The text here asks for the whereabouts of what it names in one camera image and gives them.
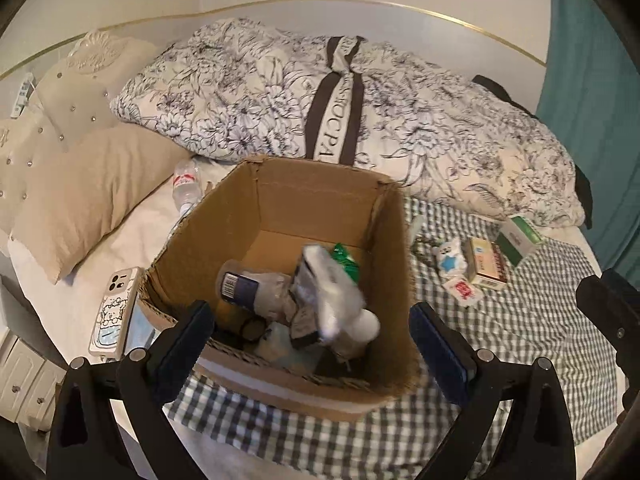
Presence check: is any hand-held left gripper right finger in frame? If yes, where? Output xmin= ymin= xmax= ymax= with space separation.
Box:
xmin=409 ymin=301 xmax=576 ymax=480

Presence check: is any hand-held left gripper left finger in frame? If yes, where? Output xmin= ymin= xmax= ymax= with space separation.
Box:
xmin=47 ymin=300 xmax=216 ymax=480

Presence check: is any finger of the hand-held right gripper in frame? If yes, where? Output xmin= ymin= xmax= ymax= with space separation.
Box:
xmin=575 ymin=269 xmax=640 ymax=411

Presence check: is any white plastic bottle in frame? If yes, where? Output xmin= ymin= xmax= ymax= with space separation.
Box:
xmin=320 ymin=307 xmax=382 ymax=348

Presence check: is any crushed bottle blue red label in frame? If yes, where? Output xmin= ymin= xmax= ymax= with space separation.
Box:
xmin=215 ymin=259 xmax=301 ymax=321

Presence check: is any light blue tissue pack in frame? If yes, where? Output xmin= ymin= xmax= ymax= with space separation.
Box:
xmin=260 ymin=322 xmax=326 ymax=373

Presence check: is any silver foil pouch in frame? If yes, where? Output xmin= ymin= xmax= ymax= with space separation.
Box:
xmin=290 ymin=244 xmax=368 ymax=351

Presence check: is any green plastic packet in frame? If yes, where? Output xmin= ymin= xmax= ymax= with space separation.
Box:
xmin=330 ymin=242 xmax=361 ymax=281

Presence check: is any brown cardboard box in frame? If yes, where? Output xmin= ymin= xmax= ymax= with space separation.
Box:
xmin=136 ymin=156 xmax=423 ymax=423

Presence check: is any blue face mask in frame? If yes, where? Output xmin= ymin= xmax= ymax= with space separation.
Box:
xmin=122 ymin=302 xmax=163 ymax=356

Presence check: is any red and white sachet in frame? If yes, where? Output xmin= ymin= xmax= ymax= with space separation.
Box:
xmin=442 ymin=276 xmax=483 ymax=305

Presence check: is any grey checked blanket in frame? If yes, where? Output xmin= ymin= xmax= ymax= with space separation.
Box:
xmin=165 ymin=195 xmax=626 ymax=466

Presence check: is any phone with cartoon case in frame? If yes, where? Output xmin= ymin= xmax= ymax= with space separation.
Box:
xmin=89 ymin=266 xmax=146 ymax=361

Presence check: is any small white blue tissue packet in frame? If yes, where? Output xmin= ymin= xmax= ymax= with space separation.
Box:
xmin=434 ymin=240 xmax=468 ymax=277

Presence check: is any orange and red carton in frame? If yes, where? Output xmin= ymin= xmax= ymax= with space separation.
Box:
xmin=467 ymin=237 xmax=511 ymax=292

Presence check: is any white bed mattress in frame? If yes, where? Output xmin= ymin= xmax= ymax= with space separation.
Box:
xmin=0 ymin=155 xmax=640 ymax=480

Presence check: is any green and white carton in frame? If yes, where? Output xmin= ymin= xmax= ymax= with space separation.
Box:
xmin=496 ymin=215 xmax=547 ymax=266

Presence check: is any clear plastic water bottle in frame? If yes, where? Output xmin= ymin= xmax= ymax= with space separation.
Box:
xmin=172 ymin=162 xmax=205 ymax=217

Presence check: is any white nightstand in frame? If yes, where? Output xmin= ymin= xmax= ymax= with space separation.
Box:
xmin=0 ymin=332 xmax=68 ymax=426

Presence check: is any beige pillow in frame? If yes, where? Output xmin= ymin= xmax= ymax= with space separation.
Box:
xmin=9 ymin=125 xmax=193 ymax=285

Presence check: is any teal curtain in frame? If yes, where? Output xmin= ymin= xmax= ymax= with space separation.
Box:
xmin=535 ymin=0 xmax=640 ymax=281

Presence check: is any floral print duvet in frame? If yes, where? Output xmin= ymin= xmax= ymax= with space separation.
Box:
xmin=109 ymin=17 xmax=587 ymax=228

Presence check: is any white power strip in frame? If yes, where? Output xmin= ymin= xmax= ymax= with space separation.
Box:
xmin=11 ymin=72 xmax=35 ymax=120

